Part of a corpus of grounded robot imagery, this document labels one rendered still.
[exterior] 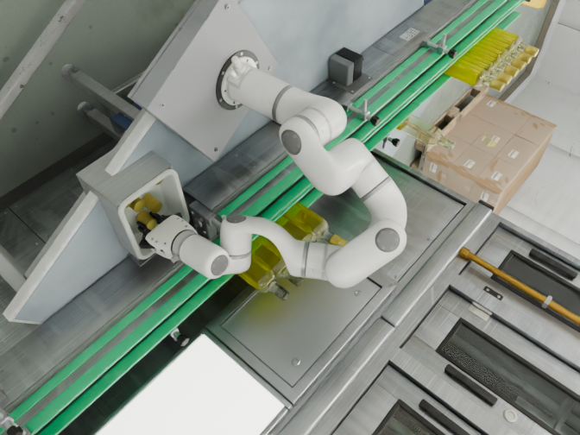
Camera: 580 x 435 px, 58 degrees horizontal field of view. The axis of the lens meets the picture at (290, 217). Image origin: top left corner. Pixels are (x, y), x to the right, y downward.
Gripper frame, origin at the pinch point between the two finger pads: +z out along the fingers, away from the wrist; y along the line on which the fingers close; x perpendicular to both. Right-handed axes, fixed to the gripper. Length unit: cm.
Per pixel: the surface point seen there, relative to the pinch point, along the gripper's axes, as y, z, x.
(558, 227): 382, 24, -341
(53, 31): 20, 53, 37
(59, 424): -46, -9, -24
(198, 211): 11.9, -4.2, -3.8
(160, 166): 7.6, -4.4, 14.8
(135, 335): -20.4, -10.5, -16.7
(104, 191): -6.1, -0.9, 16.0
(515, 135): 392, 79, -248
